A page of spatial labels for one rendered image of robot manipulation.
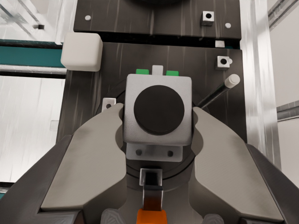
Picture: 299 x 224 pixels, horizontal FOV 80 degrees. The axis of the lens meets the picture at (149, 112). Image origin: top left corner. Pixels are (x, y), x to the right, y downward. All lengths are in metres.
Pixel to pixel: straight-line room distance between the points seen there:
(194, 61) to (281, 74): 0.23
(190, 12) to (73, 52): 0.17
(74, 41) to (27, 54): 0.10
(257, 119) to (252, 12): 0.17
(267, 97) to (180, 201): 0.18
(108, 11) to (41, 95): 0.17
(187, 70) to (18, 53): 0.25
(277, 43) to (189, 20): 0.24
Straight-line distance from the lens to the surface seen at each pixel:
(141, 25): 0.28
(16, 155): 0.34
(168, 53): 0.26
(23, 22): 0.32
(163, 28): 0.28
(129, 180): 0.21
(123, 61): 0.26
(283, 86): 0.45
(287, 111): 0.33
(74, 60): 0.25
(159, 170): 0.20
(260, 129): 0.29
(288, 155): 0.42
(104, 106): 0.20
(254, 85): 0.29
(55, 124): 0.26
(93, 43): 0.25
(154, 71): 0.17
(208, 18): 0.30
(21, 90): 0.36
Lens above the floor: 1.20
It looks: 79 degrees down
